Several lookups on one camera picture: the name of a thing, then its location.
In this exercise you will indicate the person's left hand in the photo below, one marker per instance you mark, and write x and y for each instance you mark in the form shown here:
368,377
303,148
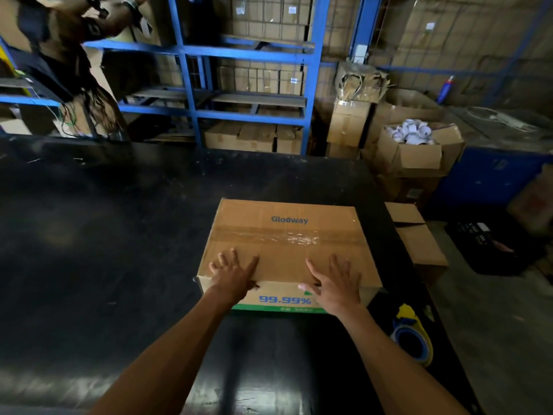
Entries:
231,278

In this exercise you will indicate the person's right hand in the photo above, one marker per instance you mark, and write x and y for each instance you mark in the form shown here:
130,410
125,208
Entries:
339,289

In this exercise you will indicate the person's left middle finger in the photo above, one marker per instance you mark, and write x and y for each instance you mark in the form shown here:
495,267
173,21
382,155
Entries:
223,261

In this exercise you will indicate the person's left thumb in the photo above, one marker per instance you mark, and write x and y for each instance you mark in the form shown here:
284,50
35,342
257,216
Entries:
252,267

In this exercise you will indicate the person's right little finger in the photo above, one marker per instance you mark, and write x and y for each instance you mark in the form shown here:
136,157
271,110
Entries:
358,278

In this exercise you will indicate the person's right middle finger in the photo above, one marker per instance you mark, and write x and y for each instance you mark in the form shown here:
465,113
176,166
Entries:
334,264

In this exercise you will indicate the person's right thumb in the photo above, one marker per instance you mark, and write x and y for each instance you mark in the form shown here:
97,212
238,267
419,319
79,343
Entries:
309,288

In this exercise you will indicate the taped brown cardboard box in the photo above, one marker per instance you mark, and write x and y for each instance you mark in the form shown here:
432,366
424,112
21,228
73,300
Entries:
285,246

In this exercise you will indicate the person's left forearm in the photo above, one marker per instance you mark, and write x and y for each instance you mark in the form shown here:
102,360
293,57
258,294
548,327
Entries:
173,363

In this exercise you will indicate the person's right forearm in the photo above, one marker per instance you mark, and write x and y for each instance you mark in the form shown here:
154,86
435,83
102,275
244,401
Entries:
389,367

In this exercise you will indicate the small open cardboard box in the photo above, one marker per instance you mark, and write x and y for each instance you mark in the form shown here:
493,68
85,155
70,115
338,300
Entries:
421,244

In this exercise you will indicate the yellow blue tape dispenser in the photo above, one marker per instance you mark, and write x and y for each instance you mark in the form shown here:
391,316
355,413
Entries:
410,337

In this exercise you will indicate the row of cartons on shelf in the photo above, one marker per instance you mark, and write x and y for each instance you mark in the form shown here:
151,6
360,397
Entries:
255,136

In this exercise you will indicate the open cardboard box of rolls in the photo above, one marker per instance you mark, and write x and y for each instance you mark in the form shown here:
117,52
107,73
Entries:
410,157

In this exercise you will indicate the black plastic crate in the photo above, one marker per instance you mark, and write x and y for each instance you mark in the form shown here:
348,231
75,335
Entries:
488,248

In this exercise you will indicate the closed brown carton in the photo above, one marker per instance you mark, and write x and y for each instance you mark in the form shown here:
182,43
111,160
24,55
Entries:
348,123

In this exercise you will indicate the pile of white rolls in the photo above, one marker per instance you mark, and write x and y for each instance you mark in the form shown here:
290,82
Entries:
409,131

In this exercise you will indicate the blue metal cabinet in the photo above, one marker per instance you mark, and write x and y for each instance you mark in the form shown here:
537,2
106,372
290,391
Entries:
488,177

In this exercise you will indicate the torn open cardboard box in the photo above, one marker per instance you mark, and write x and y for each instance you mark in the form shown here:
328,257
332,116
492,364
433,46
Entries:
360,82

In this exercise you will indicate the blue white bottle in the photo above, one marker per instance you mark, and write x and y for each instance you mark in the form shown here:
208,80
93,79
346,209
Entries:
445,88

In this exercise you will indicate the blue metal shelf rack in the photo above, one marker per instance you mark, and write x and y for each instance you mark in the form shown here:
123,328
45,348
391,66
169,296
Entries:
246,53

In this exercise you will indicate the wall of stacked cartons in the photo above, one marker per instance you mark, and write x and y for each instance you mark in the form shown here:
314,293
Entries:
453,34

